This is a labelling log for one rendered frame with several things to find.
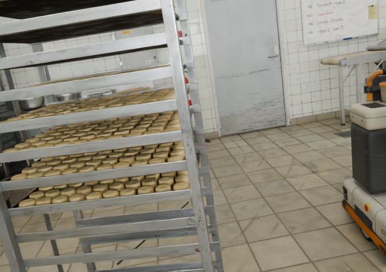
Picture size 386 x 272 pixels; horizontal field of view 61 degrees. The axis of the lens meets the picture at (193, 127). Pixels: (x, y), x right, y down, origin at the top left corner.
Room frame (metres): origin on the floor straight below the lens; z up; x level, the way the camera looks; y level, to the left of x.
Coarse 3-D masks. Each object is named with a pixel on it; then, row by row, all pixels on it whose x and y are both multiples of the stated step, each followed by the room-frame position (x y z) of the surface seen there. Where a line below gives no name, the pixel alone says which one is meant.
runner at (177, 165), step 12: (120, 168) 0.92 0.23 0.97; (132, 168) 0.92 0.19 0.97; (144, 168) 0.92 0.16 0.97; (156, 168) 0.91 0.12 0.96; (168, 168) 0.91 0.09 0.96; (180, 168) 0.90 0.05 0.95; (24, 180) 0.95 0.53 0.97; (36, 180) 0.95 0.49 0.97; (48, 180) 0.95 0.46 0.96; (60, 180) 0.94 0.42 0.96; (72, 180) 0.94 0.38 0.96; (84, 180) 0.93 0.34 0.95; (96, 180) 0.93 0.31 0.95
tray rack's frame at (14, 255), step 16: (0, 48) 1.17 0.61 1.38; (32, 48) 1.38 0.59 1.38; (48, 80) 1.39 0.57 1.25; (48, 96) 1.38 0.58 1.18; (16, 112) 1.16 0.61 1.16; (32, 160) 1.18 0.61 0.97; (0, 192) 0.95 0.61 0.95; (0, 208) 0.93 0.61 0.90; (0, 224) 0.93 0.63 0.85; (48, 224) 1.17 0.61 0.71; (16, 240) 0.96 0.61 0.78; (16, 256) 0.94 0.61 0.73
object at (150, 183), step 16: (144, 176) 1.14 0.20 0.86; (160, 176) 1.11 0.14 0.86; (176, 176) 1.09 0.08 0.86; (48, 192) 1.07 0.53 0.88; (64, 192) 1.04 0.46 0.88; (80, 192) 1.03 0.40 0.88; (96, 192) 1.00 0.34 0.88; (112, 192) 0.98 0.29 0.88; (128, 192) 0.96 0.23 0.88; (144, 192) 0.95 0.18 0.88
